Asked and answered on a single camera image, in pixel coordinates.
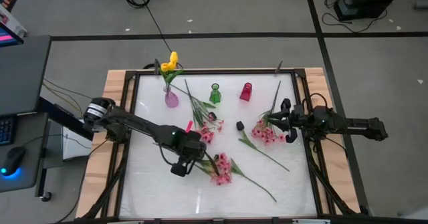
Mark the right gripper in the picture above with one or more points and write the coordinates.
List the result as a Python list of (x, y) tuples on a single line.
[(295, 122)]

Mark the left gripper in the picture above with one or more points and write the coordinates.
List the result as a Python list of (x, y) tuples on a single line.
[(195, 147)]

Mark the black artificial tulip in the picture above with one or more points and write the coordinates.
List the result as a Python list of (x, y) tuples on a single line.
[(236, 168)]

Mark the yellow artificial tulip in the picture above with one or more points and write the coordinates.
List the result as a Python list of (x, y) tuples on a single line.
[(164, 67), (174, 57), (172, 65)]

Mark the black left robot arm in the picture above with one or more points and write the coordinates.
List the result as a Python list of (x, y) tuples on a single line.
[(133, 122)]

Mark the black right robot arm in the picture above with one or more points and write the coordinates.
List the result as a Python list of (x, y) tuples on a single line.
[(351, 123)]

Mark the red glass vase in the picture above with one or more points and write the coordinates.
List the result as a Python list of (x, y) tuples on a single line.
[(245, 93)]

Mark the green glass vase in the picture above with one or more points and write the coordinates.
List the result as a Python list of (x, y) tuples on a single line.
[(215, 96)]

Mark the purple glass vase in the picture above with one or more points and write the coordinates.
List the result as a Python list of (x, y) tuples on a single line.
[(171, 99)]

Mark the red tag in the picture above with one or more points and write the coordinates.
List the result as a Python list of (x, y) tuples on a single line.
[(189, 126)]

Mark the black caster wheel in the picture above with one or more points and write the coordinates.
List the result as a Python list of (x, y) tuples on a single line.
[(47, 196)]

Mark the black computer mouse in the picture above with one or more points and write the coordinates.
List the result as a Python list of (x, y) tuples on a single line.
[(12, 160)]

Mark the dark gray desk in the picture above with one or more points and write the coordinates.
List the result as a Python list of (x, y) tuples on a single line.
[(23, 77)]

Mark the black keyboard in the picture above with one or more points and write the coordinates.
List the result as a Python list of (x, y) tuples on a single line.
[(6, 130)]

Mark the desk computer monitor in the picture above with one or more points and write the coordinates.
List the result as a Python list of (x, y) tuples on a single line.
[(8, 36)]

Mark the gray frame post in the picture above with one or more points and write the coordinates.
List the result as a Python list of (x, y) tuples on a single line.
[(279, 67), (156, 67)]

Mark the black aluminum table frame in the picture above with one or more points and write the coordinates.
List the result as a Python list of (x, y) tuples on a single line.
[(129, 75)]

